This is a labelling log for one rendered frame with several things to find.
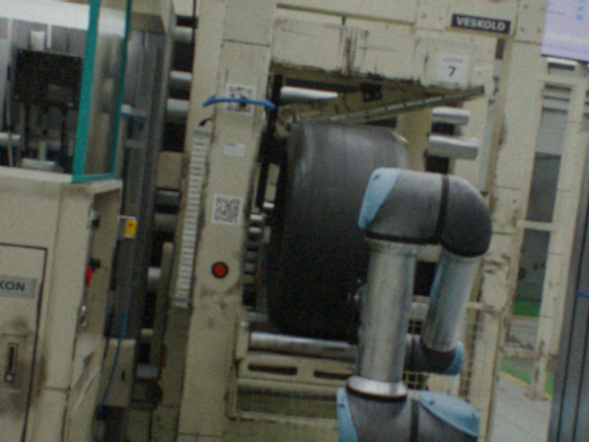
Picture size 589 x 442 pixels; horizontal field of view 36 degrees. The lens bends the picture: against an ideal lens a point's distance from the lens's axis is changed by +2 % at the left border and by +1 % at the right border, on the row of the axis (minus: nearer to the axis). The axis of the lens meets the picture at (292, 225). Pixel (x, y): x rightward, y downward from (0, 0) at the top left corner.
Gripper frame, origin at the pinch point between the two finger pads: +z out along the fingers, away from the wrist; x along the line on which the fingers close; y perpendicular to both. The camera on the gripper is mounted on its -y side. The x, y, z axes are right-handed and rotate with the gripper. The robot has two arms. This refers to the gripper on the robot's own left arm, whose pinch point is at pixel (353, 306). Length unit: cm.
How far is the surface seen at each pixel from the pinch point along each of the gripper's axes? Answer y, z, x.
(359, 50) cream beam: 74, 36, 0
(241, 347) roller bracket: -13.3, 9.1, 25.9
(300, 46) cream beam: 73, 36, 17
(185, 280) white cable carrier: 1.9, 19.7, 41.7
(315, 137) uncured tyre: 41.6, 5.4, 13.4
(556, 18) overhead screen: 201, 351, -179
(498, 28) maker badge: 95, 65, -50
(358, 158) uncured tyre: 36.9, 0.5, 2.5
